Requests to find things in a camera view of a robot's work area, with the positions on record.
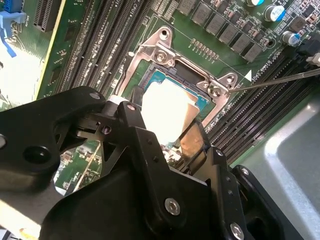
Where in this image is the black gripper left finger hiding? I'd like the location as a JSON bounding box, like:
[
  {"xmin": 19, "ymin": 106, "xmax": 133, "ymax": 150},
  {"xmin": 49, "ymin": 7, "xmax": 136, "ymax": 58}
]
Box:
[{"xmin": 0, "ymin": 85, "xmax": 187, "ymax": 227}]

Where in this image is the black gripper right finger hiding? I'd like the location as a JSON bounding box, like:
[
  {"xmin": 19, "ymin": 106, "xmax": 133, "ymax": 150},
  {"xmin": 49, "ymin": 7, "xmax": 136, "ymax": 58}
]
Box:
[{"xmin": 179, "ymin": 121, "xmax": 296, "ymax": 240}]

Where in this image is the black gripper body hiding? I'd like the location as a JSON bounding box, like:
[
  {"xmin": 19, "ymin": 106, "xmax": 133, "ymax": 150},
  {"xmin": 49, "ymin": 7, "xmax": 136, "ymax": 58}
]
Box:
[{"xmin": 39, "ymin": 171, "xmax": 226, "ymax": 240}]

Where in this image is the silver CPU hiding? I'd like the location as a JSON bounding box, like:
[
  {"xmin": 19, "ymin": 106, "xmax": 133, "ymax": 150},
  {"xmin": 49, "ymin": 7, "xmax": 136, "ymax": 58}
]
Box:
[{"xmin": 139, "ymin": 69, "xmax": 211, "ymax": 152}]

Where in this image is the thin metal locking lever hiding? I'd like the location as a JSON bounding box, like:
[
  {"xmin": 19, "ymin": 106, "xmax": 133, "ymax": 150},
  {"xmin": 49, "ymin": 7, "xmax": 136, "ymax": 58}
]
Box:
[{"xmin": 226, "ymin": 67, "xmax": 320, "ymax": 97}]

